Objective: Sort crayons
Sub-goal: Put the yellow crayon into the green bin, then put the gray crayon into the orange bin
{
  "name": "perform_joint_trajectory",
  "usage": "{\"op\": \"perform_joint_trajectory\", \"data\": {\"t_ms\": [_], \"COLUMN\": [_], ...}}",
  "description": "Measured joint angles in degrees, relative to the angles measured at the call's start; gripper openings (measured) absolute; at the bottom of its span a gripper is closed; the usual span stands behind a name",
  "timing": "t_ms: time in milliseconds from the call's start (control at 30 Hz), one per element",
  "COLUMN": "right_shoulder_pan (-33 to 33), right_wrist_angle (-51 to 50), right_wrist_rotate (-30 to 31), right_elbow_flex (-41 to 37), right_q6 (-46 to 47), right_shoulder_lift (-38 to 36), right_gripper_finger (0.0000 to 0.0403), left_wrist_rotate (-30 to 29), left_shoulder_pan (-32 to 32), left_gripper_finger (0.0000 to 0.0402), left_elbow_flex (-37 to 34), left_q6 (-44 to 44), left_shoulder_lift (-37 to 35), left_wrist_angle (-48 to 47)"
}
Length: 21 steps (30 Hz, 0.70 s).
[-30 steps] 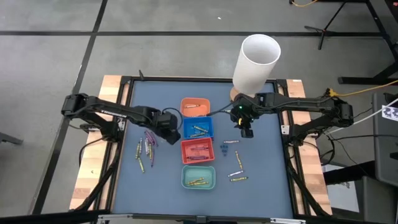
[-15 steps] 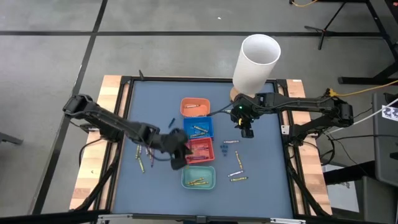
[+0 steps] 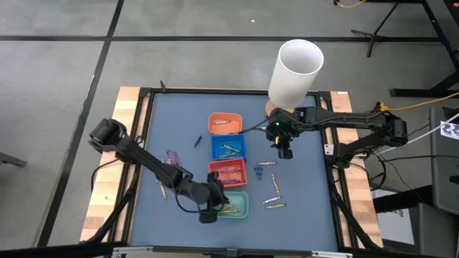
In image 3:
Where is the black desk leg frame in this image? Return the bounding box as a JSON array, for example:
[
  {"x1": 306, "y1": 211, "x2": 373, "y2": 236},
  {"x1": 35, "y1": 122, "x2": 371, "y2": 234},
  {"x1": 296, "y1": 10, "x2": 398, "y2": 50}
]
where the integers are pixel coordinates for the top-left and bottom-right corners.
[{"x1": 389, "y1": 0, "x2": 459, "y2": 98}]

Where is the gray furniture foot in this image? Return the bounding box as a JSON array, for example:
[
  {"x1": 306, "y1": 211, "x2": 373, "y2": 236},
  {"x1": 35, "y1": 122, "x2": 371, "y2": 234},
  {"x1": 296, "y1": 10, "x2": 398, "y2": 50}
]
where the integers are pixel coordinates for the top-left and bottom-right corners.
[{"x1": 0, "y1": 152, "x2": 28, "y2": 168}]

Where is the teal plastic bin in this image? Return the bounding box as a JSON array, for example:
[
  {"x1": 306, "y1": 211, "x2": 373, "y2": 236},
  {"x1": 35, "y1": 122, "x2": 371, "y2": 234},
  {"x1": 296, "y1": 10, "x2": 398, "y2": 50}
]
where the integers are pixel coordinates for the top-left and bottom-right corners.
[{"x1": 214, "y1": 191, "x2": 250, "y2": 219}]

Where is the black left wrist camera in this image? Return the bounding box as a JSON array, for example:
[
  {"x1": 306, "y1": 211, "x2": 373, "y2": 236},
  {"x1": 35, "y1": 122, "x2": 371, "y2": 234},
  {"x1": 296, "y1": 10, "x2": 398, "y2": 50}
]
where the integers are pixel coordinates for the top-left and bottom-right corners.
[{"x1": 199, "y1": 210, "x2": 219, "y2": 224}]

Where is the orange plastic bin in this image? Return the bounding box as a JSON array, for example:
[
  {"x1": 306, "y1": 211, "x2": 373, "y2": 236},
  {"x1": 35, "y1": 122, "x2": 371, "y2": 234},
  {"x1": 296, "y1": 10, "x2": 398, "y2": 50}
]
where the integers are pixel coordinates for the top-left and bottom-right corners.
[{"x1": 207, "y1": 112, "x2": 244, "y2": 136}]

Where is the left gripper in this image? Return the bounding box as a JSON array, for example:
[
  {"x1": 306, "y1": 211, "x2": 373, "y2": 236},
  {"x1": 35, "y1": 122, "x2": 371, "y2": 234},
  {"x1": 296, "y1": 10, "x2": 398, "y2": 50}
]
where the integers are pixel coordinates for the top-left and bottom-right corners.
[{"x1": 186, "y1": 171, "x2": 230, "y2": 213}]

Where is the yellow extension cord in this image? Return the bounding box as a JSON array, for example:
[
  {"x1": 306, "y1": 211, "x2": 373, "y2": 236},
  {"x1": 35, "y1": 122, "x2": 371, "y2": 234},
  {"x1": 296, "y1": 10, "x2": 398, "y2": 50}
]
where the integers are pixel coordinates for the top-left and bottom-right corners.
[{"x1": 375, "y1": 91, "x2": 459, "y2": 113}]

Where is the blue plastic bin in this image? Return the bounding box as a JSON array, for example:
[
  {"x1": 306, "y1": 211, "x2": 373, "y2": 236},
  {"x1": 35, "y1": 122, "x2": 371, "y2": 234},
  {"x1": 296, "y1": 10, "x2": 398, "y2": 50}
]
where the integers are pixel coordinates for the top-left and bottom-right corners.
[{"x1": 210, "y1": 134, "x2": 248, "y2": 161}]

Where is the white fiducial marker tag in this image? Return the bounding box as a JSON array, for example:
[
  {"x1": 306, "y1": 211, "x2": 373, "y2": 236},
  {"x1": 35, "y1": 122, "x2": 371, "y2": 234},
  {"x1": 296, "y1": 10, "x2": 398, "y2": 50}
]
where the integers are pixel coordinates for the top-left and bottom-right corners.
[{"x1": 440, "y1": 120, "x2": 459, "y2": 140}]

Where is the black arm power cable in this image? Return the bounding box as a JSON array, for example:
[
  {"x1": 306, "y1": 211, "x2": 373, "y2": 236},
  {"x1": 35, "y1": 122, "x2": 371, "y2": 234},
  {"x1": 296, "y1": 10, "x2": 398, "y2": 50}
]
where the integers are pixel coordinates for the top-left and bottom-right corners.
[{"x1": 90, "y1": 157, "x2": 125, "y2": 196}]

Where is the gray box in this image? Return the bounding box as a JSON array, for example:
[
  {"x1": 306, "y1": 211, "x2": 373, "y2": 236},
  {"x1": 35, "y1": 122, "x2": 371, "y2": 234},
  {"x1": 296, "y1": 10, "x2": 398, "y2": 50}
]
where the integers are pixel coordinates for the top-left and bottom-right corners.
[{"x1": 408, "y1": 202, "x2": 459, "y2": 258}]

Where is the black rig beam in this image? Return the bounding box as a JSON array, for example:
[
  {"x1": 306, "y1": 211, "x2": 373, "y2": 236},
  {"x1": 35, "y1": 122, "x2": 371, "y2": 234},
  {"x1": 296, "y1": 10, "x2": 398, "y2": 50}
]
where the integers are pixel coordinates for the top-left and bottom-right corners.
[{"x1": 0, "y1": 242, "x2": 127, "y2": 258}]

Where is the yellow floor cable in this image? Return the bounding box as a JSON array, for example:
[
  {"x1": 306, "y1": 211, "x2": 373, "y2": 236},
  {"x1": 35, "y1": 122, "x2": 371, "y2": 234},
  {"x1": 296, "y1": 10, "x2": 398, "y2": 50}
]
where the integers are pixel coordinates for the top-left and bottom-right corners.
[{"x1": 335, "y1": 0, "x2": 369, "y2": 9}]

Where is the black metal table frame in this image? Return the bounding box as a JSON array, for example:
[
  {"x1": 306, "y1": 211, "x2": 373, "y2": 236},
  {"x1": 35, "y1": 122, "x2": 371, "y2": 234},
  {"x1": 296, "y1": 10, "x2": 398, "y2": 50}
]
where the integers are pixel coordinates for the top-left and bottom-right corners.
[{"x1": 79, "y1": 80, "x2": 384, "y2": 258}]

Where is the white cable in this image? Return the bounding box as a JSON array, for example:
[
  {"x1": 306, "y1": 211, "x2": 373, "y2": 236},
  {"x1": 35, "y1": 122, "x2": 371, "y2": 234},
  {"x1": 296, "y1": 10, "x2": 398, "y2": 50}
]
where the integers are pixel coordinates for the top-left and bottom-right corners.
[{"x1": 372, "y1": 113, "x2": 459, "y2": 157}]

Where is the blue table mat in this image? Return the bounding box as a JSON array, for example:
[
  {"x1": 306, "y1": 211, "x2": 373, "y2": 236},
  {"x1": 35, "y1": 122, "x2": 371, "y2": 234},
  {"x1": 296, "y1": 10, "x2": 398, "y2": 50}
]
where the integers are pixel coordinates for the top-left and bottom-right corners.
[{"x1": 128, "y1": 92, "x2": 340, "y2": 252}]

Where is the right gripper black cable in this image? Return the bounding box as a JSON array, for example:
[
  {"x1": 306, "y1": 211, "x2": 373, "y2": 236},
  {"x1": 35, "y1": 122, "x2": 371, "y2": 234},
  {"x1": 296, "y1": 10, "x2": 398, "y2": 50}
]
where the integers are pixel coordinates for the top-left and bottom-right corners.
[{"x1": 237, "y1": 121, "x2": 270, "y2": 135}]

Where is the white lamp wooden base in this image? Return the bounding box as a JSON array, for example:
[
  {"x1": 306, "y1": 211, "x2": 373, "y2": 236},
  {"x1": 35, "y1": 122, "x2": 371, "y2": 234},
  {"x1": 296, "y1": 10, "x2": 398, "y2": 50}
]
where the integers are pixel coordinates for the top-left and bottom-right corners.
[{"x1": 264, "y1": 39, "x2": 325, "y2": 118}]

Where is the black floor cable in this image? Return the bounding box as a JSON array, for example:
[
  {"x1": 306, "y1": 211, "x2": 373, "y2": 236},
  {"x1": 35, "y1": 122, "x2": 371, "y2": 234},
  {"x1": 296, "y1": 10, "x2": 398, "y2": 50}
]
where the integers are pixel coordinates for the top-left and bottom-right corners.
[{"x1": 372, "y1": 153, "x2": 459, "y2": 164}]

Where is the black tripod stand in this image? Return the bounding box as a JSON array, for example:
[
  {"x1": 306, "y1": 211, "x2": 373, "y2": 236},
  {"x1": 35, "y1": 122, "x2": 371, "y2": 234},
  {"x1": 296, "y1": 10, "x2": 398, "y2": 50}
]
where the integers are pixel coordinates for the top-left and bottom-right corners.
[{"x1": 350, "y1": 0, "x2": 402, "y2": 59}]

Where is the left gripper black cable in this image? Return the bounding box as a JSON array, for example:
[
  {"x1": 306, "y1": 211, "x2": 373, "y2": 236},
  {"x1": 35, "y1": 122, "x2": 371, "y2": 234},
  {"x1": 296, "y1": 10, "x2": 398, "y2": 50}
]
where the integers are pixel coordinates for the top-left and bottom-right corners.
[{"x1": 174, "y1": 193, "x2": 202, "y2": 214}]

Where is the dark gray equipment case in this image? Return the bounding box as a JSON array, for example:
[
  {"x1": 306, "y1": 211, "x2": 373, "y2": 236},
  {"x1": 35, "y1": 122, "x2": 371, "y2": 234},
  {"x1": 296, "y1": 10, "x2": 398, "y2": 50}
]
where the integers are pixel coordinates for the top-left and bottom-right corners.
[{"x1": 429, "y1": 106, "x2": 459, "y2": 216}]

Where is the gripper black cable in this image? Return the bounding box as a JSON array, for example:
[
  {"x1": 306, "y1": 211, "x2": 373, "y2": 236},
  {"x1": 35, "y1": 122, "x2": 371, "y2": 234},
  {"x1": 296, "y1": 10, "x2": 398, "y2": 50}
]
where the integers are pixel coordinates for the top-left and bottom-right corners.
[
  {"x1": 174, "y1": 193, "x2": 202, "y2": 214},
  {"x1": 237, "y1": 121, "x2": 270, "y2": 135}
]

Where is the silver metal bracket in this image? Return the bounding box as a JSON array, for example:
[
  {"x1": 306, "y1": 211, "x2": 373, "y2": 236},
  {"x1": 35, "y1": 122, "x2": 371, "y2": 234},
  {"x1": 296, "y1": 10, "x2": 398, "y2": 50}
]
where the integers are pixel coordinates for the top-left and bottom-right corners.
[
  {"x1": 111, "y1": 246, "x2": 155, "y2": 257},
  {"x1": 311, "y1": 251, "x2": 354, "y2": 258}
]

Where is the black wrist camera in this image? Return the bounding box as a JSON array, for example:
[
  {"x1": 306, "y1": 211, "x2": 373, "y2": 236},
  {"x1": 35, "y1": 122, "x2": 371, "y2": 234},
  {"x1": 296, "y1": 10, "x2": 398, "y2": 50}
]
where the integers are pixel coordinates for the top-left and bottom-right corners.
[
  {"x1": 199, "y1": 210, "x2": 219, "y2": 224},
  {"x1": 278, "y1": 146, "x2": 294, "y2": 161}
]

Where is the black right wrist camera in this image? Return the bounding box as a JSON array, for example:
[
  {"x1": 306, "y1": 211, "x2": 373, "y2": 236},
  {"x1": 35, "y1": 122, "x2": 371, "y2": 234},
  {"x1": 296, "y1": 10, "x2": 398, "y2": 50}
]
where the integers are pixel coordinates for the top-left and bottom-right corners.
[{"x1": 278, "y1": 146, "x2": 294, "y2": 161}]

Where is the red plastic bin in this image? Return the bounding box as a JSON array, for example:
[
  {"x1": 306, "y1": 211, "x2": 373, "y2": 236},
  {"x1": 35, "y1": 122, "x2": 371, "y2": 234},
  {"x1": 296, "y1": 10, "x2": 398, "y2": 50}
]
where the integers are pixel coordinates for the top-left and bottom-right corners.
[{"x1": 208, "y1": 158, "x2": 249, "y2": 188}]

